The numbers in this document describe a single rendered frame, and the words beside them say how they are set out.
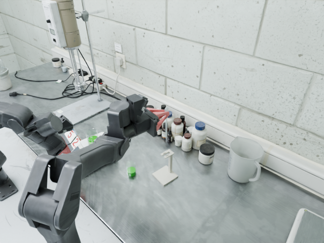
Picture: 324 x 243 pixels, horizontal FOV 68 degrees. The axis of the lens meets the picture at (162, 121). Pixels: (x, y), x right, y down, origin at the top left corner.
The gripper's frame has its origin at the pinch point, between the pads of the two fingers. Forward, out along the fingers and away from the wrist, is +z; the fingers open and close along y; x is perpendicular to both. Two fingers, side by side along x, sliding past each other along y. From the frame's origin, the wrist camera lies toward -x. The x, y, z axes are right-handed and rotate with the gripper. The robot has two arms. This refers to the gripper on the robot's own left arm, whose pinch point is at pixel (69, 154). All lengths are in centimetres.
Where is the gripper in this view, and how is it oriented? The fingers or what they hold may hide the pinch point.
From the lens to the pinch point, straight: 105.0
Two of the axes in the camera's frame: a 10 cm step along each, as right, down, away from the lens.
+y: -5.8, -4.7, 6.7
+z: 4.1, 5.3, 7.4
